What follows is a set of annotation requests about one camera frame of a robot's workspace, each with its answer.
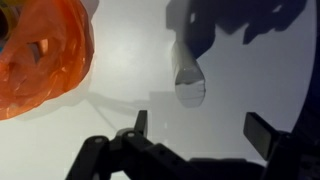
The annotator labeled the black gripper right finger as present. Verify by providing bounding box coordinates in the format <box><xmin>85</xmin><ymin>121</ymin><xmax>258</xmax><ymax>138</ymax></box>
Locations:
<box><xmin>243</xmin><ymin>111</ymin><xmax>320</xmax><ymax>180</ymax></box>

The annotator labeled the yellow-capped dark bottle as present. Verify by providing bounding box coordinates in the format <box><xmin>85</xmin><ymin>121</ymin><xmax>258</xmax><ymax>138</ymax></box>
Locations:
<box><xmin>0</xmin><ymin>0</ymin><xmax>26</xmax><ymax>52</ymax></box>

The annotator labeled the orange plastic bag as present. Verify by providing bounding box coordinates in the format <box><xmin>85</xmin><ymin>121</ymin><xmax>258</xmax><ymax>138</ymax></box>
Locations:
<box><xmin>0</xmin><ymin>0</ymin><xmax>94</xmax><ymax>120</ymax></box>

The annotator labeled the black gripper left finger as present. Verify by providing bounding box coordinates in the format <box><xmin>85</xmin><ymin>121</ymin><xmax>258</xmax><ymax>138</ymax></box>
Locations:
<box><xmin>65</xmin><ymin>109</ymin><xmax>201</xmax><ymax>180</ymax></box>

